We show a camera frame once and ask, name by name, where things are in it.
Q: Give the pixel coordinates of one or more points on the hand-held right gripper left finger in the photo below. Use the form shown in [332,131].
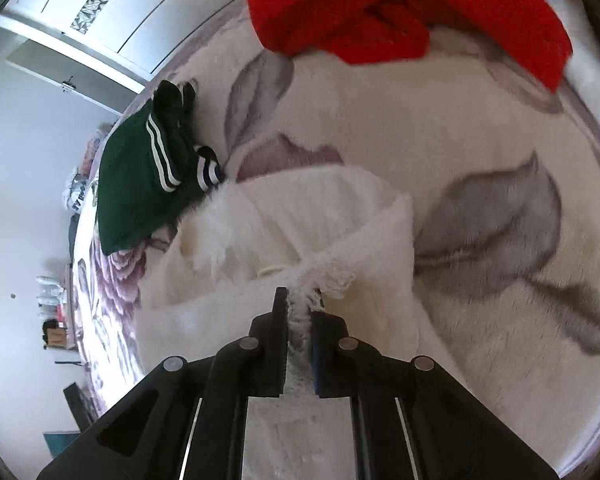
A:
[280,340]

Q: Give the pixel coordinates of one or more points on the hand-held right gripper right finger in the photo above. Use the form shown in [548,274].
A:
[318,360]

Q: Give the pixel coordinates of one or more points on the white fluffy garment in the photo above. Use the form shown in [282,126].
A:
[290,220]

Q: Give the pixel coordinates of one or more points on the green white-striped garment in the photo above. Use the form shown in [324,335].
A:
[130,185]

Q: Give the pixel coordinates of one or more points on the cardboard box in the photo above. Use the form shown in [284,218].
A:
[57,335]

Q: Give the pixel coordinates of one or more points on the floral blanket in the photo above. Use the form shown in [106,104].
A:
[379,135]

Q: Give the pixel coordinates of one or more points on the teal box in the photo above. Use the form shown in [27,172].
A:
[60,444]

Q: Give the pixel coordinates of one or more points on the white printed bag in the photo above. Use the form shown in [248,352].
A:
[77,194]

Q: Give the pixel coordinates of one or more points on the red fleece garment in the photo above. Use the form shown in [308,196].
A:
[330,10]

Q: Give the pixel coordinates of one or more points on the white wardrobe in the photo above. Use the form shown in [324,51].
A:
[130,5]

